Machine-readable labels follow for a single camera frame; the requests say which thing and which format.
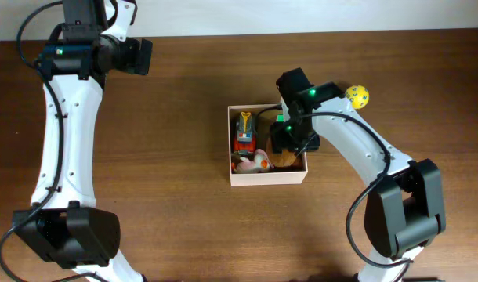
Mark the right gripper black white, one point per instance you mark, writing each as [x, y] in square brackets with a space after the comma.
[278, 140]

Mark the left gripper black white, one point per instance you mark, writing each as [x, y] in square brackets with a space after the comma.
[141, 65]

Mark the brown teddy bear plush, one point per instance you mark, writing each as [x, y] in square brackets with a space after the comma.
[285, 159]

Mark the pink white toy duck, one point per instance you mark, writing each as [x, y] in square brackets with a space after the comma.
[258, 162]

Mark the red grey toy truck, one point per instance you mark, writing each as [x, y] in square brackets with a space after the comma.
[244, 136]

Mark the yellow ball with blue letters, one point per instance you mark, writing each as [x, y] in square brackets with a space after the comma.
[358, 96]

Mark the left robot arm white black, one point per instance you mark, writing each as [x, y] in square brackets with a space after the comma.
[63, 224]

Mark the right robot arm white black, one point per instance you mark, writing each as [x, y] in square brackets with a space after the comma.
[401, 210]

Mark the white open cardboard box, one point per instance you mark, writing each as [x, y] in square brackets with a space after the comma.
[277, 176]

